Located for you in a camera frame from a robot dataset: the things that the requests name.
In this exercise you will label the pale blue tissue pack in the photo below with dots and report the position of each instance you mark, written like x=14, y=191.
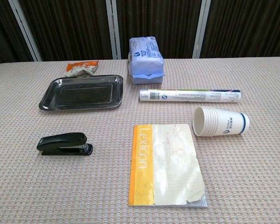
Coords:
x=145, y=58

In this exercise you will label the yellow Lexicon notebook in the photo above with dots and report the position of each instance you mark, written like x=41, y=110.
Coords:
x=170, y=168

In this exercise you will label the dark brown pleated curtain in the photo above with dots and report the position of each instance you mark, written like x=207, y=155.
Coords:
x=67, y=28

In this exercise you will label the white paper cup blue print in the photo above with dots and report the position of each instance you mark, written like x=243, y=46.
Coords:
x=233, y=123

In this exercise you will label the black stapler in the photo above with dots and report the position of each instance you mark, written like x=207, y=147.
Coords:
x=60, y=139

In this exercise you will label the clear plastic cup sleeve pack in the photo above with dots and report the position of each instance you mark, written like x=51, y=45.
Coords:
x=189, y=95

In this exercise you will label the beige woven tablecloth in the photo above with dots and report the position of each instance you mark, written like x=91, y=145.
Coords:
x=60, y=186

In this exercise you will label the plain white nested paper cup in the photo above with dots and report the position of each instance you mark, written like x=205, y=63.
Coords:
x=218, y=121
x=213, y=121
x=199, y=121
x=208, y=121

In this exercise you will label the orange and white snack bag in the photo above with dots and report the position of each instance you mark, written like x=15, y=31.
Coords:
x=80, y=68

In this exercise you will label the shiny metal rectangular tray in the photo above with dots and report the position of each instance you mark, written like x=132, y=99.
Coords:
x=84, y=93

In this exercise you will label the grey metal post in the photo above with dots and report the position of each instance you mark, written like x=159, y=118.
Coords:
x=200, y=30
x=114, y=30
x=25, y=30

